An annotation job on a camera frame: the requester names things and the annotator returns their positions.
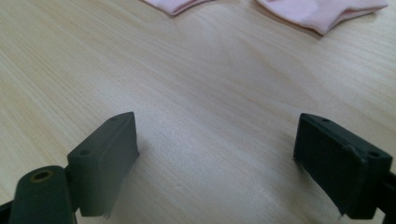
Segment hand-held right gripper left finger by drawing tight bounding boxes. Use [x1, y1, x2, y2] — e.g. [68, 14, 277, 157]
[66, 111, 141, 218]

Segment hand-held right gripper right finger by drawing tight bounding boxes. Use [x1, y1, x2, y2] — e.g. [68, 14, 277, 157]
[292, 112, 394, 220]

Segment pink sock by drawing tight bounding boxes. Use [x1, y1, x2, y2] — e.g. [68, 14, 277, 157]
[142, 0, 217, 17]
[256, 0, 389, 36]

